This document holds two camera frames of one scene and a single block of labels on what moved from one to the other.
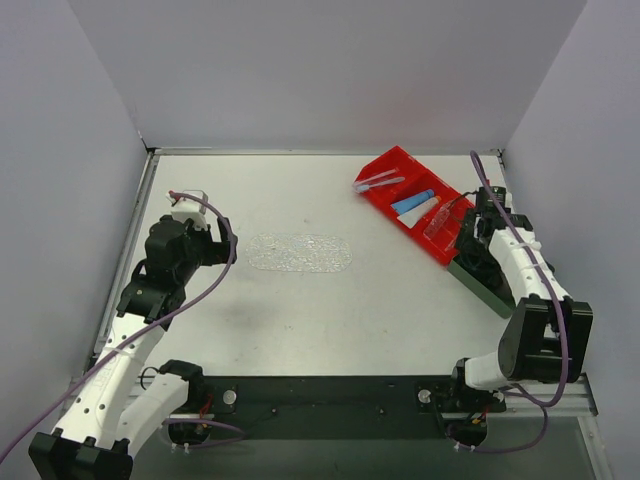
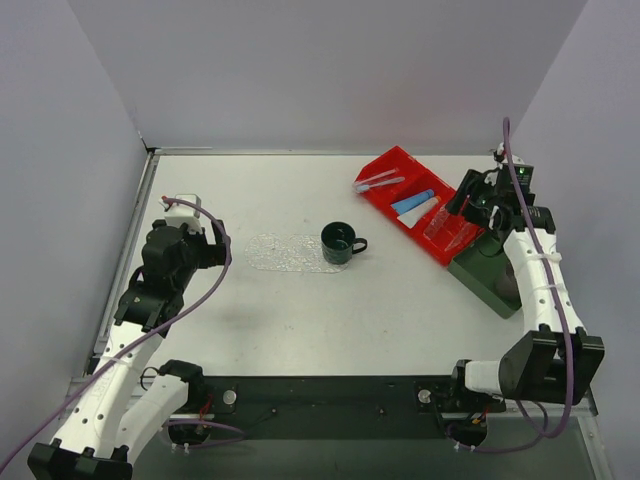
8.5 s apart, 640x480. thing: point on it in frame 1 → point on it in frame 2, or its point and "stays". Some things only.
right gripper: (477, 232) → (470, 189)
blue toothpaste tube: (409, 201) stays
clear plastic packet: (437, 221) stays
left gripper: (213, 248) stays
